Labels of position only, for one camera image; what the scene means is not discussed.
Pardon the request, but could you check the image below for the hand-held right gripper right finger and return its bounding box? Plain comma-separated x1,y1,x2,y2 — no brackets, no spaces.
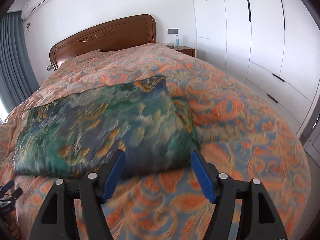
190,150,288,240

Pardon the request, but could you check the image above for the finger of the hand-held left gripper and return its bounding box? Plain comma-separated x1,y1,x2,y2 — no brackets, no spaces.
6,187,23,202
0,180,15,193

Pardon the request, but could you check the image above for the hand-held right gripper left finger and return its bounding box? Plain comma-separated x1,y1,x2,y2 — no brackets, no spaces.
27,149,127,240

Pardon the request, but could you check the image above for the green printed jacket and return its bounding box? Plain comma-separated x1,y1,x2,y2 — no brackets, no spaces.
12,74,200,178

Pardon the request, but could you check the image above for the orange floral bedspread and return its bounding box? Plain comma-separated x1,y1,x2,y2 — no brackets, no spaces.
0,42,312,240

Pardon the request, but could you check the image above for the white door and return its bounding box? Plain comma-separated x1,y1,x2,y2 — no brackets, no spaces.
297,111,320,163

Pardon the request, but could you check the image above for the grey curtain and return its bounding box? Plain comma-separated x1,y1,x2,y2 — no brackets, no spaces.
0,11,40,120

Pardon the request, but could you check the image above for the wooden nightstand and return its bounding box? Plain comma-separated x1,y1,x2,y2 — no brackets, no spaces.
174,45,196,58

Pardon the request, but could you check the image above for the wooden headboard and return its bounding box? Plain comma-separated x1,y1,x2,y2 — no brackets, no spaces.
49,14,157,72

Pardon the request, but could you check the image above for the white wardrobe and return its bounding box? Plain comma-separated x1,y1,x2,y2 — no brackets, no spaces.
190,0,320,140

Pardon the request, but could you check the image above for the white air conditioner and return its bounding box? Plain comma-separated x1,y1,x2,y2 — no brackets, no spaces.
21,0,60,20

